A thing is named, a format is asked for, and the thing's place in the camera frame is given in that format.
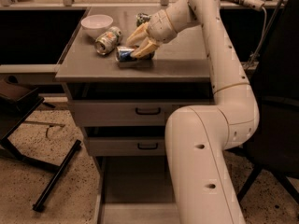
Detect blue silver redbull can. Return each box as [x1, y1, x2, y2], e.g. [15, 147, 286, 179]
[115, 45, 155, 63]

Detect top grey drawer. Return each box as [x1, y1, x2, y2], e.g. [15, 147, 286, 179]
[67, 82, 213, 127]

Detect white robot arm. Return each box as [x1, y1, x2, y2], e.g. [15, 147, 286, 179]
[126, 0, 259, 224]

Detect black chair on left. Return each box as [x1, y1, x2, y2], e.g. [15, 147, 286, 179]
[0, 77, 81, 212]

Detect middle grey drawer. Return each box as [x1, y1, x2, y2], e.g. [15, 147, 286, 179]
[84, 126, 165, 156]

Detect white bowl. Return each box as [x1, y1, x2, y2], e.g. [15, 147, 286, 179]
[80, 14, 113, 39]

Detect white power cable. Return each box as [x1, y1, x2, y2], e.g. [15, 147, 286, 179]
[242, 7, 269, 70]

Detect grey drawer cabinet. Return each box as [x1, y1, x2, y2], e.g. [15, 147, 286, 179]
[55, 5, 219, 224]

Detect black office chair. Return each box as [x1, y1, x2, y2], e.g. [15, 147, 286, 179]
[237, 0, 299, 203]

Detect green soda can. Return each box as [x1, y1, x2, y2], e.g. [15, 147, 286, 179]
[136, 13, 151, 26]

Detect bottom grey drawer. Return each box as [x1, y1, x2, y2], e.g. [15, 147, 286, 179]
[93, 156, 180, 224]

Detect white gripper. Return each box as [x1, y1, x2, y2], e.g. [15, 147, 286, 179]
[126, 9, 178, 59]

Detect grey drawer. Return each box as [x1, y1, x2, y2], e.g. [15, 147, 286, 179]
[84, 126, 165, 156]
[67, 82, 213, 127]
[93, 156, 180, 224]

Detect white orange soda can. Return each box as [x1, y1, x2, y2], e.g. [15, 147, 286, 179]
[94, 26, 122, 55]

